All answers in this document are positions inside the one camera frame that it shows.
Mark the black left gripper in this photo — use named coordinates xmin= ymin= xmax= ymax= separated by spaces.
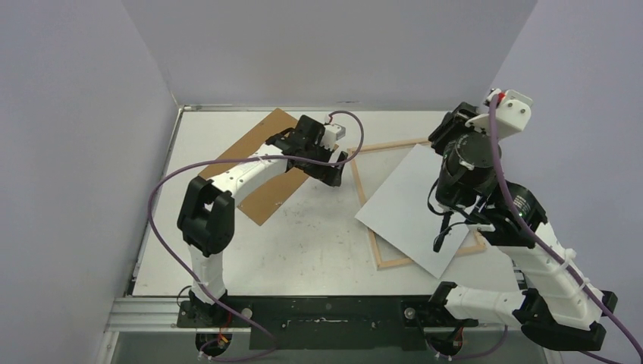
xmin=298 ymin=140 xmax=347 ymax=187

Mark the light wooden picture frame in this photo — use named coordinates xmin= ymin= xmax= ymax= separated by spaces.
xmin=347 ymin=139 xmax=487 ymax=270

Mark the brown frame backing board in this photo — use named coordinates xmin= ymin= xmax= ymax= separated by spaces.
xmin=198 ymin=108 xmax=340 ymax=227

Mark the white photo paper sheet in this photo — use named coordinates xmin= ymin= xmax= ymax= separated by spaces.
xmin=356 ymin=144 xmax=486 ymax=278

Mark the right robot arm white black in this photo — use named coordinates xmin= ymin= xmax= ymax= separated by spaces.
xmin=427 ymin=98 xmax=618 ymax=352

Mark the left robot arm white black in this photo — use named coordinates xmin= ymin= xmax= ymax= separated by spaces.
xmin=177 ymin=115 xmax=346 ymax=327

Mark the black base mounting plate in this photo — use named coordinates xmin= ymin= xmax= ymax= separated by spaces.
xmin=176 ymin=296 xmax=478 ymax=351

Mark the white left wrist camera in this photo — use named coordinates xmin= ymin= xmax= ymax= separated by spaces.
xmin=320 ymin=123 xmax=346 ymax=150

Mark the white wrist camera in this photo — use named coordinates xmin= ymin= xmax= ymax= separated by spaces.
xmin=320 ymin=123 xmax=346 ymax=150
xmin=465 ymin=88 xmax=533 ymax=140

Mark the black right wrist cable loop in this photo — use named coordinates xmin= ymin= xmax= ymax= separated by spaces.
xmin=427 ymin=180 xmax=483 ymax=253

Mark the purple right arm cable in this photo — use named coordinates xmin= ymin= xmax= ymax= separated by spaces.
xmin=424 ymin=94 xmax=643 ymax=364

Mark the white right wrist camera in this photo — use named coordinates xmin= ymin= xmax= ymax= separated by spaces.
xmin=465 ymin=88 xmax=533 ymax=140

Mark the aluminium front rail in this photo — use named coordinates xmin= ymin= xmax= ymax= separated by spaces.
xmin=102 ymin=296 xmax=559 ymax=334

